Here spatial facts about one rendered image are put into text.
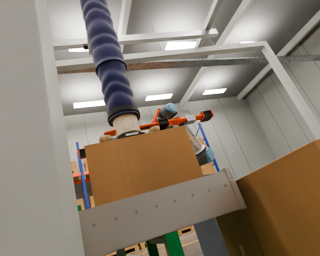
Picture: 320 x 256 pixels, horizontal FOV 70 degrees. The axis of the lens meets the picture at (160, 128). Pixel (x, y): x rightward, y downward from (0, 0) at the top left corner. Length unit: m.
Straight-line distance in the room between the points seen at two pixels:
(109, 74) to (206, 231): 1.62
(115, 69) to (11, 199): 1.47
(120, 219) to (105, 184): 0.25
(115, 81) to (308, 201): 1.28
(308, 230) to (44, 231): 0.96
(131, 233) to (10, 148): 0.78
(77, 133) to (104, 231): 9.93
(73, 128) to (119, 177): 9.81
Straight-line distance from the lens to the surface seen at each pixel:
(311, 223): 1.07
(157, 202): 1.08
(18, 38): 0.46
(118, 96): 1.57
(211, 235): 2.34
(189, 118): 1.67
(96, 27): 2.00
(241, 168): 12.64
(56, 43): 3.73
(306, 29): 12.23
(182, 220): 1.09
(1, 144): 0.35
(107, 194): 1.23
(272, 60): 5.27
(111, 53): 1.80
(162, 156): 1.31
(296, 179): 1.03
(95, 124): 11.11
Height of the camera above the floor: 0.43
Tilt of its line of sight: 23 degrees up
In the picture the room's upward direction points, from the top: 18 degrees counter-clockwise
